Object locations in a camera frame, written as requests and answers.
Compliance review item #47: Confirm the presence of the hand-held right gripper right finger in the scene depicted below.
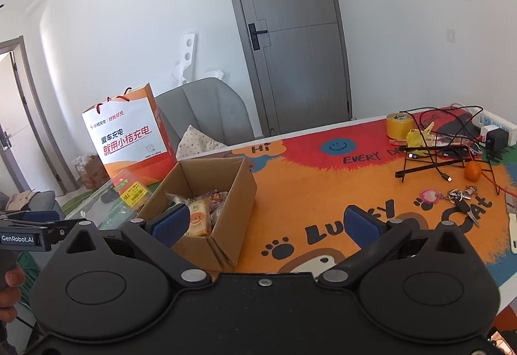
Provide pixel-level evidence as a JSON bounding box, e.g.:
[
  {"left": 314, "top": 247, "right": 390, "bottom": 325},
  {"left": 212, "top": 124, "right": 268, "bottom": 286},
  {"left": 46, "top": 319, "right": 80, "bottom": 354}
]
[{"left": 317, "top": 205, "right": 469, "bottom": 289}]

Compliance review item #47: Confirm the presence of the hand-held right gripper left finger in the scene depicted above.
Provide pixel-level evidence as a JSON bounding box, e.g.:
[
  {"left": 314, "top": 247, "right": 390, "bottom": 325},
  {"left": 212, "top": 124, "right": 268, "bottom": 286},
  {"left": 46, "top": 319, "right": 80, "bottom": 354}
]
[{"left": 60, "top": 203, "right": 213, "bottom": 291}]

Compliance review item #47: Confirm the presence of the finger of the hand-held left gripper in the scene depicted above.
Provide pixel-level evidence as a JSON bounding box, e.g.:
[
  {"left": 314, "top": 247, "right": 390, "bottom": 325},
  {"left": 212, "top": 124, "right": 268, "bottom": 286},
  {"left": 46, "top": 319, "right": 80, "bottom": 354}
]
[{"left": 40, "top": 218, "right": 89, "bottom": 251}]

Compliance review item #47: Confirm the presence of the orange labelled bread packet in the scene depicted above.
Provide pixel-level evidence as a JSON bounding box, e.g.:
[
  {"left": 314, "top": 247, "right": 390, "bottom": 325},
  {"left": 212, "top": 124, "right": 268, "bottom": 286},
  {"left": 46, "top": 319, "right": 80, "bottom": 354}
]
[{"left": 186, "top": 199, "right": 213, "bottom": 238}]

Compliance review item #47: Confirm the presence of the red brown snack packet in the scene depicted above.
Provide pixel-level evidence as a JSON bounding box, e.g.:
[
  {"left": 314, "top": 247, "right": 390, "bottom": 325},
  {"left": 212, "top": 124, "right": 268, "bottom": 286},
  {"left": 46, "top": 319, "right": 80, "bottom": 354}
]
[{"left": 204, "top": 190, "right": 229, "bottom": 214}]

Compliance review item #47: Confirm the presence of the brown cardboard box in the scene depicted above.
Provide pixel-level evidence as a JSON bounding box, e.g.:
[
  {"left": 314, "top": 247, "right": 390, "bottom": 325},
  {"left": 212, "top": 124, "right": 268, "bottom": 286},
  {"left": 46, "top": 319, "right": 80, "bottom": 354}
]
[{"left": 137, "top": 156, "right": 258, "bottom": 273}]

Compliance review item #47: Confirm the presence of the person's left hand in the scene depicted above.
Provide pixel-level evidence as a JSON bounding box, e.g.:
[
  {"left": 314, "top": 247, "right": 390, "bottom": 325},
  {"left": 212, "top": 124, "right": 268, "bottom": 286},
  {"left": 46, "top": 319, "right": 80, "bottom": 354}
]
[{"left": 0, "top": 263, "right": 26, "bottom": 309}]

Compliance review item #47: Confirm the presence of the grey sofa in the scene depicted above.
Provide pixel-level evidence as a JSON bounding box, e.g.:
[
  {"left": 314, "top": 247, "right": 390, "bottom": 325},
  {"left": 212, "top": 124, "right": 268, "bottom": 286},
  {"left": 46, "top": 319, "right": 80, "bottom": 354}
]
[{"left": 0, "top": 189, "right": 63, "bottom": 218}]

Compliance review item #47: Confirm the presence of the clear plastic clamshell container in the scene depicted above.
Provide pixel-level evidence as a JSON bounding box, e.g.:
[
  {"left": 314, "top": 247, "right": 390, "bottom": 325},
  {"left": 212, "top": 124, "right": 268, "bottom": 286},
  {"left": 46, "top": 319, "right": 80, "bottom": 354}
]
[{"left": 65, "top": 169, "right": 152, "bottom": 230}]

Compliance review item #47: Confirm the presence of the printed cardboard carton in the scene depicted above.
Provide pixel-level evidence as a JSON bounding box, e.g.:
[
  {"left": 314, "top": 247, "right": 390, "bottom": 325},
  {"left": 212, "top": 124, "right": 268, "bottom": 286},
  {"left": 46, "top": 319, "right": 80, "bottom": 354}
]
[{"left": 73, "top": 155, "right": 111, "bottom": 191}]

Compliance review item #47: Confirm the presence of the beige dotted pillow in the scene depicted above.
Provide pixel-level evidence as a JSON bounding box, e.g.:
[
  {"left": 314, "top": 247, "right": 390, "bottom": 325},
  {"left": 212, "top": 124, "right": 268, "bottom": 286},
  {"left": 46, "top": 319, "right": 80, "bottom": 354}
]
[{"left": 176, "top": 125, "right": 227, "bottom": 161}]

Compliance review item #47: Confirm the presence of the orange white paper bag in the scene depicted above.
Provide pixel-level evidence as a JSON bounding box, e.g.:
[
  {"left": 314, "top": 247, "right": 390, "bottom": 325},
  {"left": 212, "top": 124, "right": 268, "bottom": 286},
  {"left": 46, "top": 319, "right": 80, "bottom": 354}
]
[{"left": 81, "top": 82, "right": 178, "bottom": 188}]

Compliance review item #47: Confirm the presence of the yellow plastic bag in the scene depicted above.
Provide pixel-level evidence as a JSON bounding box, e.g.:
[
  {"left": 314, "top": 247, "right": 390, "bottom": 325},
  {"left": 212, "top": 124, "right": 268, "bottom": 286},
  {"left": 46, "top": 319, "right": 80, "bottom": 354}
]
[{"left": 405, "top": 129, "right": 427, "bottom": 157}]

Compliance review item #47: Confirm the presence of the bunch of keys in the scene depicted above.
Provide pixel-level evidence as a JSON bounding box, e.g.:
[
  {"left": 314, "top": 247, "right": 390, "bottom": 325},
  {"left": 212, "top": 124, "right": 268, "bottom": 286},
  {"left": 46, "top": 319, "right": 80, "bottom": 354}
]
[{"left": 446, "top": 185, "right": 481, "bottom": 227}]

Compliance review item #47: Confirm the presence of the yellow tape roll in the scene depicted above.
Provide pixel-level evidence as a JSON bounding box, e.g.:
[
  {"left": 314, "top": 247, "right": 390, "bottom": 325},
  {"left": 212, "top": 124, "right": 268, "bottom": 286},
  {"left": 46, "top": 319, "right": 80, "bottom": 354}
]
[{"left": 385, "top": 113, "right": 413, "bottom": 141}]

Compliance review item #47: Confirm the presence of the beige interior door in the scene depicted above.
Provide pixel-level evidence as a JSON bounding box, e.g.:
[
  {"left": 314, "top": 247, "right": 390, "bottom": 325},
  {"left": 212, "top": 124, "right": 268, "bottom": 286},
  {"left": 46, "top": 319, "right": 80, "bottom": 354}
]
[{"left": 0, "top": 52, "right": 61, "bottom": 194}]

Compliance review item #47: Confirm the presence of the pale yellow plastic piece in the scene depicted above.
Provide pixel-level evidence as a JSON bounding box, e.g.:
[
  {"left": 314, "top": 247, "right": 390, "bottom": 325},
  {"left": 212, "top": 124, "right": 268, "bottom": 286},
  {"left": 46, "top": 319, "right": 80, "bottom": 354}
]
[{"left": 420, "top": 121, "right": 440, "bottom": 142}]

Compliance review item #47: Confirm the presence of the grey chair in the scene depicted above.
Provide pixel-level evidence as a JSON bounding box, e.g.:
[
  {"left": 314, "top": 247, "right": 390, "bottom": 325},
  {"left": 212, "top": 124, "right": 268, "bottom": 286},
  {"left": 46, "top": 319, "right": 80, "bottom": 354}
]
[{"left": 154, "top": 77, "right": 255, "bottom": 156}]

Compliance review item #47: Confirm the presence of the black flat device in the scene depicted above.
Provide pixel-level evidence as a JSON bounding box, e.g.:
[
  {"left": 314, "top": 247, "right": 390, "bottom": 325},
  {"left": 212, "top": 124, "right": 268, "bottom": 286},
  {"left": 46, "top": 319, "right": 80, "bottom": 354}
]
[{"left": 437, "top": 109, "right": 484, "bottom": 137}]

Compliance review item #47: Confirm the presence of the black power adapter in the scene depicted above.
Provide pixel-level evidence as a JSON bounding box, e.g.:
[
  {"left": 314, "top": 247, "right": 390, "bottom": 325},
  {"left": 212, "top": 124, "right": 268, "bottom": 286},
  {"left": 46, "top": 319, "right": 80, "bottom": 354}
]
[{"left": 487, "top": 129, "right": 510, "bottom": 151}]

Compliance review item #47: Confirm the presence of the white power strip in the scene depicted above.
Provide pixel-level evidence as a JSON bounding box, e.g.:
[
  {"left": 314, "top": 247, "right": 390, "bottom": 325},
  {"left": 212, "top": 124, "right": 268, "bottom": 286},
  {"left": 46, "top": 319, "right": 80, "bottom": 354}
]
[{"left": 472, "top": 109, "right": 517, "bottom": 145}]

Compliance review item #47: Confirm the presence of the grey door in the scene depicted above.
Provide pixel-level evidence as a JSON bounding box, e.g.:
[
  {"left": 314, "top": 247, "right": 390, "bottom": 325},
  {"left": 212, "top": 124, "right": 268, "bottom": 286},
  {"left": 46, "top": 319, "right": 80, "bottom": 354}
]
[{"left": 217, "top": 0, "right": 353, "bottom": 137}]

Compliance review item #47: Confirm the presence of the black usb cable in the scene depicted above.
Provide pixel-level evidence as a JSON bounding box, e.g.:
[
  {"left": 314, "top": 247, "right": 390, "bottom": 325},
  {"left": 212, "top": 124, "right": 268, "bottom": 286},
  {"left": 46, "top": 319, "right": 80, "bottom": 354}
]
[{"left": 408, "top": 153, "right": 453, "bottom": 183}]

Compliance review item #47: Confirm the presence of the red wire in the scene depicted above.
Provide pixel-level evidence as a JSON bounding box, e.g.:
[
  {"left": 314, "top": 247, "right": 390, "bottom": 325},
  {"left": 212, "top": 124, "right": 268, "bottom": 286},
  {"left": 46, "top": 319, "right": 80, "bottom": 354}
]
[{"left": 480, "top": 163, "right": 517, "bottom": 196}]

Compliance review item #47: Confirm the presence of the white handled knife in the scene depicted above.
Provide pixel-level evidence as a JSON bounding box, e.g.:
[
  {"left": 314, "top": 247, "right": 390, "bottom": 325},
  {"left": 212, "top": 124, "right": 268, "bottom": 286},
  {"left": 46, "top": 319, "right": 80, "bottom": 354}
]
[{"left": 505, "top": 187, "right": 517, "bottom": 254}]

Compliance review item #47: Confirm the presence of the black door handle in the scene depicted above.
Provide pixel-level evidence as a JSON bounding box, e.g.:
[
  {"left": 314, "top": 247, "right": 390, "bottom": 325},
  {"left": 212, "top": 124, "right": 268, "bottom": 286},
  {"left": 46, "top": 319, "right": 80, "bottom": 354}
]
[{"left": 247, "top": 23, "right": 269, "bottom": 51}]

